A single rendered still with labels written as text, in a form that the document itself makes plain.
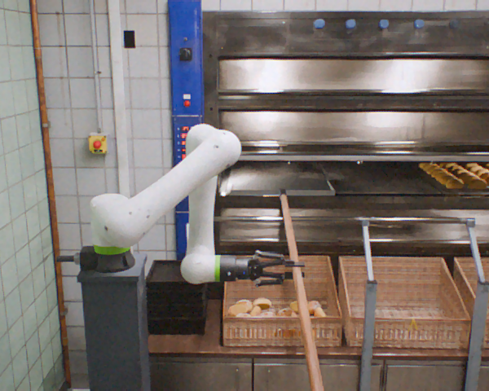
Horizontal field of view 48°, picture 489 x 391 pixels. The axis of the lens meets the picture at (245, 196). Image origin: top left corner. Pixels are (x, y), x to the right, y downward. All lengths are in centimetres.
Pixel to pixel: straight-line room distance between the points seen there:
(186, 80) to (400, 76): 106
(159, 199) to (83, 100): 132
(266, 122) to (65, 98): 102
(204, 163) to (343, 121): 126
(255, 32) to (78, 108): 97
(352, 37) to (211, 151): 130
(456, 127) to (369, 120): 44
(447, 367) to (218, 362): 105
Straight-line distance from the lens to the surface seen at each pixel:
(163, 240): 303
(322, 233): 298
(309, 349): 148
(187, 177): 176
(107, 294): 194
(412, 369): 278
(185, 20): 281
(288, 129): 285
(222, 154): 178
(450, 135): 300
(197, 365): 269
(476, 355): 276
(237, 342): 267
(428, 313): 312
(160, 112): 288
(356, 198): 296
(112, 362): 206
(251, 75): 283
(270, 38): 284
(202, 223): 201
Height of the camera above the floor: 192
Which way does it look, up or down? 15 degrees down
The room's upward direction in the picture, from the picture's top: straight up
